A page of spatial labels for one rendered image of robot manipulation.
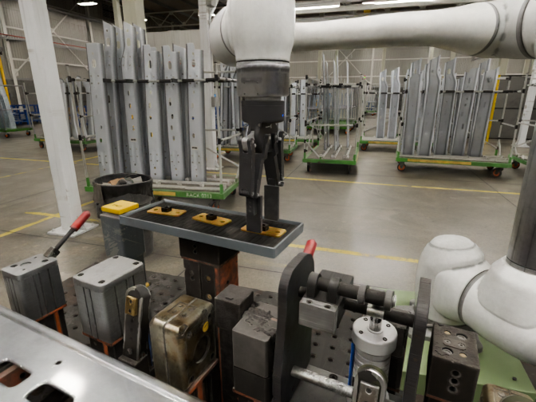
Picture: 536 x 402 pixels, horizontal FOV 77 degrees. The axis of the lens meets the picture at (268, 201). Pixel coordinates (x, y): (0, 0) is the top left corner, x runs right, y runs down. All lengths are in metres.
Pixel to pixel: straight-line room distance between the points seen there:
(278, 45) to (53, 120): 3.52
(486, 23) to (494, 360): 0.78
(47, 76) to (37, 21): 0.47
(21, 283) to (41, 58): 3.26
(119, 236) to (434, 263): 0.79
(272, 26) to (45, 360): 0.64
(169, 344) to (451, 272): 0.69
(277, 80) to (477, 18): 0.44
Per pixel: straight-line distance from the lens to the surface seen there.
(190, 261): 0.74
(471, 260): 0.99
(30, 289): 0.90
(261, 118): 0.57
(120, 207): 0.86
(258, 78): 0.57
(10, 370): 0.74
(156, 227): 0.71
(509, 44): 0.89
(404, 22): 0.77
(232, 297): 0.57
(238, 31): 0.58
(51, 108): 3.97
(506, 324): 0.91
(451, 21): 0.81
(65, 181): 4.06
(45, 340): 0.75
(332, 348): 1.12
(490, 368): 1.07
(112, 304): 0.67
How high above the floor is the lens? 1.41
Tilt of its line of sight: 17 degrees down
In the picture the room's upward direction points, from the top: straight up
